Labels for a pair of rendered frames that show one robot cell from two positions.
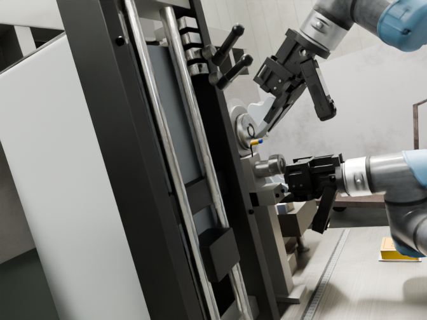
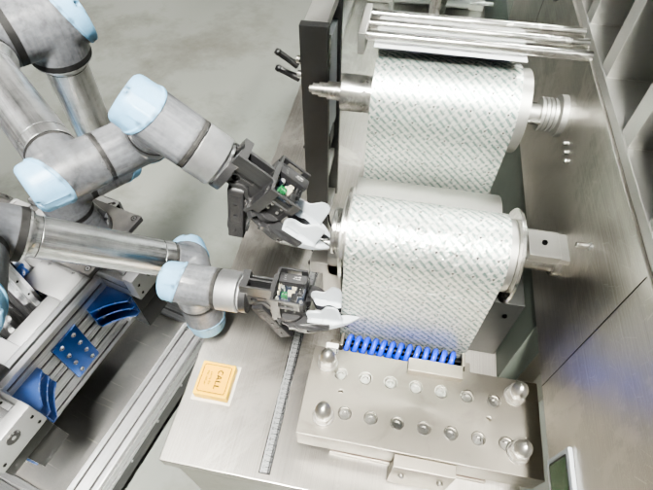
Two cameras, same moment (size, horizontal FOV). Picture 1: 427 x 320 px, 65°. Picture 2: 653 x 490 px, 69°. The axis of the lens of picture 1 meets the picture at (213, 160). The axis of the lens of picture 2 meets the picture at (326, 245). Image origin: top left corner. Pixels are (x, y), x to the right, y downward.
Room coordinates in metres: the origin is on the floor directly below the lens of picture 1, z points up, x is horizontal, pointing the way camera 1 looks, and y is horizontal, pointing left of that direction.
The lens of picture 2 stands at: (1.14, -0.29, 1.84)
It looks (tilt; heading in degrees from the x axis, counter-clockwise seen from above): 52 degrees down; 157
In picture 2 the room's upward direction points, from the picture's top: straight up
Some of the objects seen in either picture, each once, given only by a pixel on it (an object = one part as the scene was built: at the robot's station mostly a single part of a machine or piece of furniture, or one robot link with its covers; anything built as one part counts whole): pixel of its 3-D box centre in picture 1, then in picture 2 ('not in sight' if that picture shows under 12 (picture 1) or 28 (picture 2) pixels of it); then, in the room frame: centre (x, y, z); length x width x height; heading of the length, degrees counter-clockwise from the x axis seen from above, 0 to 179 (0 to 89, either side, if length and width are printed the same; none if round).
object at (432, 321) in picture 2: not in sight; (408, 319); (0.83, 0.00, 1.11); 0.23 x 0.01 x 0.18; 57
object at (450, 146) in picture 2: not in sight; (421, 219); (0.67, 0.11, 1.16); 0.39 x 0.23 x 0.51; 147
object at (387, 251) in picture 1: (399, 247); (215, 381); (0.71, -0.35, 0.91); 0.07 x 0.07 x 0.02; 57
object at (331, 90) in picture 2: not in sight; (326, 89); (0.45, 0.00, 1.33); 0.06 x 0.03 x 0.03; 57
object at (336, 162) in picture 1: (316, 178); (275, 296); (0.70, -0.20, 1.12); 0.12 x 0.08 x 0.09; 57
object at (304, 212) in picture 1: (240, 217); (417, 412); (0.95, -0.04, 1.00); 0.40 x 0.16 x 0.06; 57
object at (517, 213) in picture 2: not in sight; (509, 255); (0.85, 0.14, 1.25); 0.15 x 0.01 x 0.15; 147
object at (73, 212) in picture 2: not in sight; (59, 188); (0.10, -0.58, 0.98); 0.13 x 0.12 x 0.14; 108
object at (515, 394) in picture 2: not in sight; (518, 391); (0.99, 0.13, 1.05); 0.04 x 0.04 x 0.04
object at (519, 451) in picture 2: not in sight; (522, 449); (1.07, 0.07, 1.05); 0.04 x 0.04 x 0.04
